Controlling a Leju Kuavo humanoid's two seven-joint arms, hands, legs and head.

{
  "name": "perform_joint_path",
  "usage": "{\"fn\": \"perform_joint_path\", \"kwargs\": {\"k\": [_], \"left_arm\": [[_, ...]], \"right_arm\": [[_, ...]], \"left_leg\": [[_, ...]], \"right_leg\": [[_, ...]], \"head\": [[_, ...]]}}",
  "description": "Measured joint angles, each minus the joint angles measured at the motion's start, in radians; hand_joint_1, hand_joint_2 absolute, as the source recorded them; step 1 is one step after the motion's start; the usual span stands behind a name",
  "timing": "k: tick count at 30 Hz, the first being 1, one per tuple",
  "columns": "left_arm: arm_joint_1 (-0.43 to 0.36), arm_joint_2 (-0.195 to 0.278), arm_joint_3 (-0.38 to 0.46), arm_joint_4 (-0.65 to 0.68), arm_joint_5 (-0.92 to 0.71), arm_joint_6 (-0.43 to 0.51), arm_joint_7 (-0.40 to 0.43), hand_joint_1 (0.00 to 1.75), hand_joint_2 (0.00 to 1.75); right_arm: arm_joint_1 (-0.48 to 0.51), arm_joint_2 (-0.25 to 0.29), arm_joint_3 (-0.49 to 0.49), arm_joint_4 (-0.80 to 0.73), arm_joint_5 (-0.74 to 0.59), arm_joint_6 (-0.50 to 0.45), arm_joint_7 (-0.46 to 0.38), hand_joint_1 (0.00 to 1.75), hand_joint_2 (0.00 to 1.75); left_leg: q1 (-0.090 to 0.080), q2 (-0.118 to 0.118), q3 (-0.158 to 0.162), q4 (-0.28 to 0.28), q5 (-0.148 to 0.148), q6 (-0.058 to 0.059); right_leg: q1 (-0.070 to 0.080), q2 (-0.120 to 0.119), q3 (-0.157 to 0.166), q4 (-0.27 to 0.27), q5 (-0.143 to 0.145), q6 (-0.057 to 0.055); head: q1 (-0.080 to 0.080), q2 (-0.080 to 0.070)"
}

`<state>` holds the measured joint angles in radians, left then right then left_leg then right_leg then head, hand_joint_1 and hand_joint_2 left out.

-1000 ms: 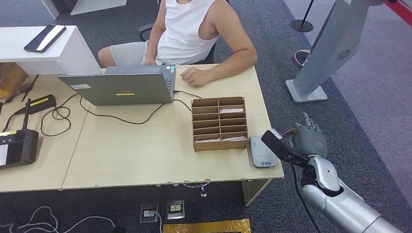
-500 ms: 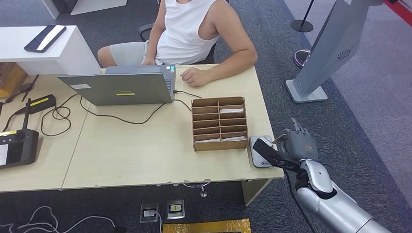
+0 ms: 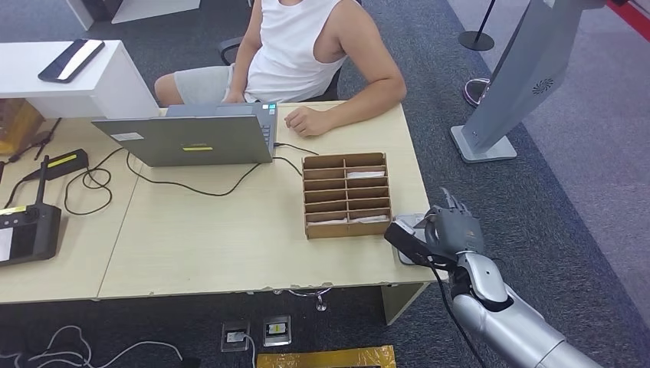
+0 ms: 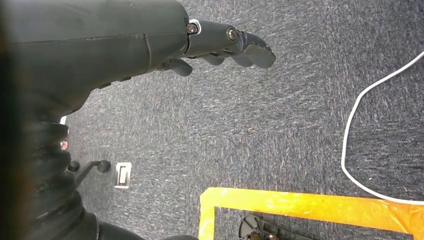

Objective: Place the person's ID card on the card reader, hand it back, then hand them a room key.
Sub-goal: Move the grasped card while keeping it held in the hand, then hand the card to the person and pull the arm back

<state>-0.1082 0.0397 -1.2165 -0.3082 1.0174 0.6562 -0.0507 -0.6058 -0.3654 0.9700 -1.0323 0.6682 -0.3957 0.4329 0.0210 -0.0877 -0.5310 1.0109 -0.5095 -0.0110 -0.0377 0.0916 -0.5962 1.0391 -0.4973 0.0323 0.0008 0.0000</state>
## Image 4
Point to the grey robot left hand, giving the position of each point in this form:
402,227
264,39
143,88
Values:
99,46

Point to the white floor object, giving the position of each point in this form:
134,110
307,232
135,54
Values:
63,120

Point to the silver floor socket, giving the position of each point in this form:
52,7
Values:
123,175

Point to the yellow floor tape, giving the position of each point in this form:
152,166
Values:
281,202

